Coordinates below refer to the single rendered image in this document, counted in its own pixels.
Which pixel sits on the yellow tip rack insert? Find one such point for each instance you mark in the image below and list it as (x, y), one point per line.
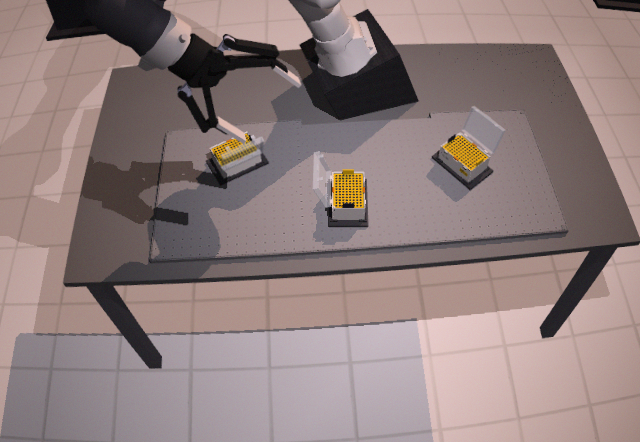
(348, 190)
(232, 144)
(466, 152)

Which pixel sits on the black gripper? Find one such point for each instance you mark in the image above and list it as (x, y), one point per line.
(214, 66)

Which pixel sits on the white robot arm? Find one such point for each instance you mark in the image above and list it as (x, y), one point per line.
(158, 37)

